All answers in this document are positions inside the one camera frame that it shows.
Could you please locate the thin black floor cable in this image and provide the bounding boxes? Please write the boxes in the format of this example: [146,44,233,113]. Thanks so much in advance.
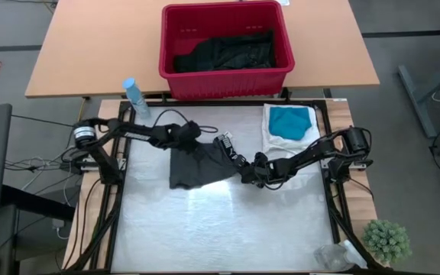
[11,113,79,129]

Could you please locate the yellow cable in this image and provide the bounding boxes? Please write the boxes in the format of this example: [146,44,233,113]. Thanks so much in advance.
[75,97,88,123]

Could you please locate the small green potted plant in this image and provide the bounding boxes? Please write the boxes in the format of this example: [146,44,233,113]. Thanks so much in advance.
[363,219,413,267]

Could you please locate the white power adapter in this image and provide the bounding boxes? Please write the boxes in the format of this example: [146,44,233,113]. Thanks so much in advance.
[51,217,70,240]

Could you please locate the tan wooden desk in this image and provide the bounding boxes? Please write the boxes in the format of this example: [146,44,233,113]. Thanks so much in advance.
[24,0,380,99]

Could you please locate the red plastic laundry basket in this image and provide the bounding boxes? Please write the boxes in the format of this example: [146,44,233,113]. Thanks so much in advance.
[158,0,296,101]

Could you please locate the grey metal desk leg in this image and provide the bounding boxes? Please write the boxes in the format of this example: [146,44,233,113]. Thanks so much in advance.
[397,64,440,138]

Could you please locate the black side table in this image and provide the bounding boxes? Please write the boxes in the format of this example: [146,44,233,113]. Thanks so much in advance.
[0,185,76,275]

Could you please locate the clear plastic cup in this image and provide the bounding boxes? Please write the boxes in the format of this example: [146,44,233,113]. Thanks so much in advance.
[314,242,369,274]

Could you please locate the blue garment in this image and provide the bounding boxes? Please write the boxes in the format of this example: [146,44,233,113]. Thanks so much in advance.
[268,106,312,141]

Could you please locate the grey shorts with printed waistband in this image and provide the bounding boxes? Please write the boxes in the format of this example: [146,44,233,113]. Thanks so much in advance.
[168,131,251,191]

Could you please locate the spray bottle with blue cap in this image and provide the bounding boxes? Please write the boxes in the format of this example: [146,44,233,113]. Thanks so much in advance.
[122,77,152,120]

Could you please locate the white lace garment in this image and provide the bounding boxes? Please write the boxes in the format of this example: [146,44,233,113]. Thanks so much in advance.
[261,102,322,156]

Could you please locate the black garment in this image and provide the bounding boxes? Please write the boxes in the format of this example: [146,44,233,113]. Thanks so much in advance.
[173,30,277,74]

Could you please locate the tangled cable bundle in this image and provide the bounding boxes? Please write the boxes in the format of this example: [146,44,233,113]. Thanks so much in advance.
[5,144,91,192]

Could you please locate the black metal table frame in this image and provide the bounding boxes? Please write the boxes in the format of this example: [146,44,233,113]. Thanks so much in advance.
[63,98,393,275]

